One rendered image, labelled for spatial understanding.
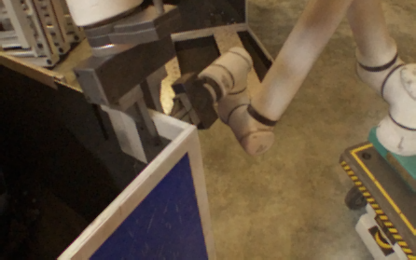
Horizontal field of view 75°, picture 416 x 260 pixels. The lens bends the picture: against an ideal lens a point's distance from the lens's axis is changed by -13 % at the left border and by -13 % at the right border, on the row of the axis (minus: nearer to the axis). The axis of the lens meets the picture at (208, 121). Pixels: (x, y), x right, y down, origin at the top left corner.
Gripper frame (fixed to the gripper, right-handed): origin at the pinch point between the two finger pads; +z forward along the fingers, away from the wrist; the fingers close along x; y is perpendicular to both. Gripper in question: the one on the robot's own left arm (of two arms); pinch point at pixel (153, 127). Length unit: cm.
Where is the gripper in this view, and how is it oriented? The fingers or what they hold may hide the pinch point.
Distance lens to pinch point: 45.2
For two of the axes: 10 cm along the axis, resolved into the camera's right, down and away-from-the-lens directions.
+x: -5.4, 5.8, -6.1
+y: -8.1, -1.7, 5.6
